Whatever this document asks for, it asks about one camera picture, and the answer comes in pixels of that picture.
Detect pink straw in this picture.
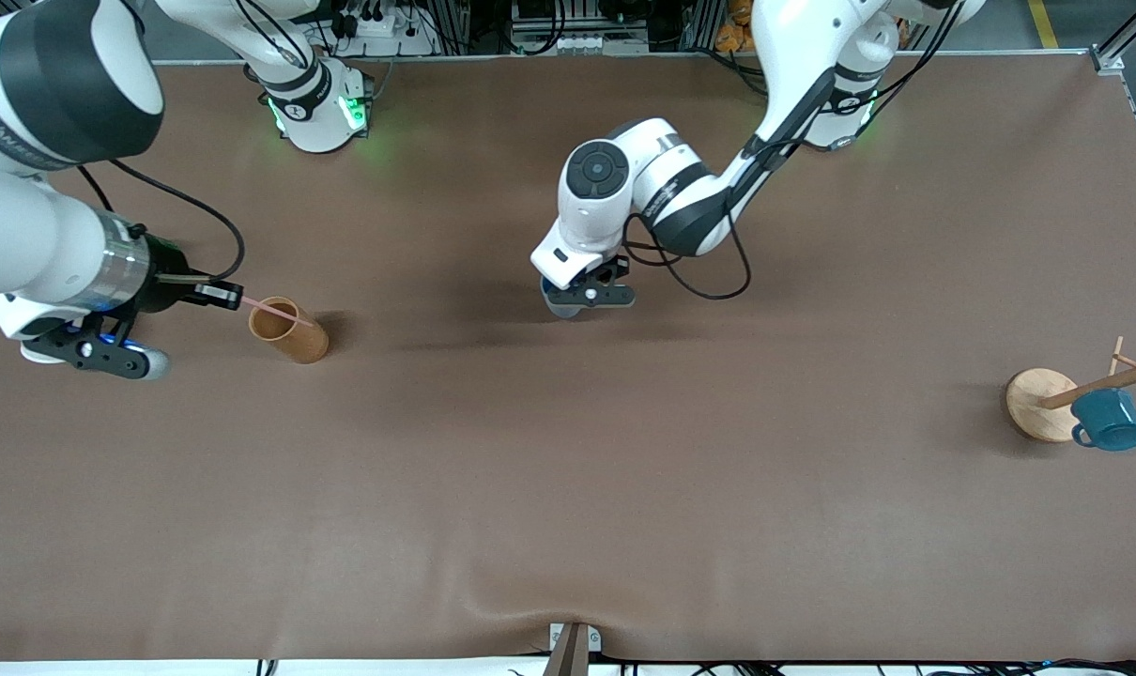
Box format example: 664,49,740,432
239,295,316,329

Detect brown cardboard cup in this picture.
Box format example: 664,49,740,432
248,296,330,365

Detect brown table cover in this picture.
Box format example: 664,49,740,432
0,52,1136,664

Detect white socket strip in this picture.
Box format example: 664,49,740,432
510,26,651,55

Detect orange snack bag pile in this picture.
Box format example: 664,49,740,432
714,0,759,54

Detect white power strip with plugs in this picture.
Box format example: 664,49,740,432
329,0,439,59

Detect wooden mug tree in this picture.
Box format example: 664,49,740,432
1005,335,1136,443

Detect teal enamel mug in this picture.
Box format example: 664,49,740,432
1069,388,1136,453

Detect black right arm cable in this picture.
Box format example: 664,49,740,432
73,158,248,283

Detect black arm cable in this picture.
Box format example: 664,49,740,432
622,0,965,303
73,158,248,283

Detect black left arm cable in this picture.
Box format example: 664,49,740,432
622,0,965,303

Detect silver table edge bracket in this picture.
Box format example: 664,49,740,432
548,622,603,655

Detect grey camera mast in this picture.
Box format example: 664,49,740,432
542,623,592,676

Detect aluminium frame bars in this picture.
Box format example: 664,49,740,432
1089,0,1136,78

